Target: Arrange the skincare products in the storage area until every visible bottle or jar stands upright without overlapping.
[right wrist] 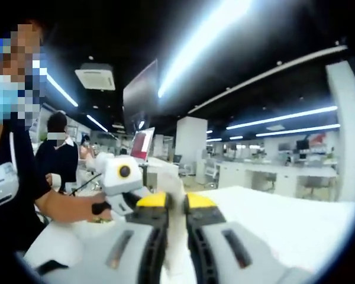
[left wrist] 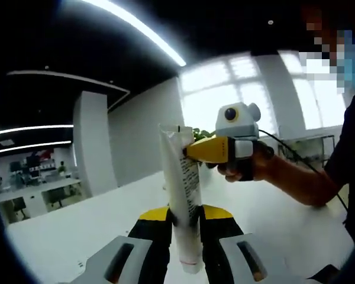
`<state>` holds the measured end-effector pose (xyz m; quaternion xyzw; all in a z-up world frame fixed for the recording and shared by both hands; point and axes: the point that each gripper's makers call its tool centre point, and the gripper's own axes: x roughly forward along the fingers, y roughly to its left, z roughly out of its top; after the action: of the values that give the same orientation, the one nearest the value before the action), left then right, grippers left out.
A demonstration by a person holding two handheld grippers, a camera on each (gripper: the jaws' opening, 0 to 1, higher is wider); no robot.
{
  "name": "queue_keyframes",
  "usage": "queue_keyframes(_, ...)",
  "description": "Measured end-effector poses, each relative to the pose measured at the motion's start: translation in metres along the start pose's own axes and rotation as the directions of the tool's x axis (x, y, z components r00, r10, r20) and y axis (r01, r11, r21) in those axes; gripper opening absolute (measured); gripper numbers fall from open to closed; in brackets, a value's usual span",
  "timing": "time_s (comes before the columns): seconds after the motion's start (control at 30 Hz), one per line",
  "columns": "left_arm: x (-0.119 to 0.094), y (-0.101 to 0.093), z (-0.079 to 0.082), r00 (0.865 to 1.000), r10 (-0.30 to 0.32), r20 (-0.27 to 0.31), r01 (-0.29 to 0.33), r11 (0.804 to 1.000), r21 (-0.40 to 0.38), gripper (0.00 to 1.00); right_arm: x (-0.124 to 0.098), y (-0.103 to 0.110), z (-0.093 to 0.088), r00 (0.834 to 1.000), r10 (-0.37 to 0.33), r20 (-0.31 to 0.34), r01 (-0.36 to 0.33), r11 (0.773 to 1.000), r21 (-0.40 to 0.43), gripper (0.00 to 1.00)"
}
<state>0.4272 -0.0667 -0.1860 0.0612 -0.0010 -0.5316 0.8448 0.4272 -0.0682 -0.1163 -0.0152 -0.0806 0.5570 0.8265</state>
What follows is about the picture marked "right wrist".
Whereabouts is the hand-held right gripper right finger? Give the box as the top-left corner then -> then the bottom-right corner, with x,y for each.
183,192 -> 313,284

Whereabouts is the person's left hand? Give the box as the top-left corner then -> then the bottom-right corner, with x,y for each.
85,193 -> 114,223

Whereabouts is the white office counter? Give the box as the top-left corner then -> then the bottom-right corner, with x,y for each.
218,160 -> 338,199

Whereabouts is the ceiling air conditioner vent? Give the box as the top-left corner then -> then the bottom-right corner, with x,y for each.
74,62 -> 117,91

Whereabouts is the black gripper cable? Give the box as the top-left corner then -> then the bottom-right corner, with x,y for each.
69,172 -> 104,196

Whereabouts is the operator in dark shirt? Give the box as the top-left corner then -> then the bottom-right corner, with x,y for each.
0,118 -> 53,256

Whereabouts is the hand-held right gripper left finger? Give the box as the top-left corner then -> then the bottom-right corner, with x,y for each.
62,191 -> 170,284

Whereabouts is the dark hanging ceiling panel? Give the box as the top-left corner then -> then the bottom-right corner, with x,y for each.
122,59 -> 159,134

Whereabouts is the small white skincare bottle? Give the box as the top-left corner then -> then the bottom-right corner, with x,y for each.
156,170 -> 193,280

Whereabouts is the ceiling light strip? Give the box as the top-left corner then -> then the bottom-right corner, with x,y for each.
86,114 -> 109,133
255,123 -> 341,138
157,0 -> 253,99
46,73 -> 79,108
225,105 -> 338,131

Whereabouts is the white office chair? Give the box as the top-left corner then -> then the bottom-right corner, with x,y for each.
205,161 -> 221,189

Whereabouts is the white chest device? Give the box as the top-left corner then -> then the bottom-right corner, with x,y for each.
0,161 -> 21,208

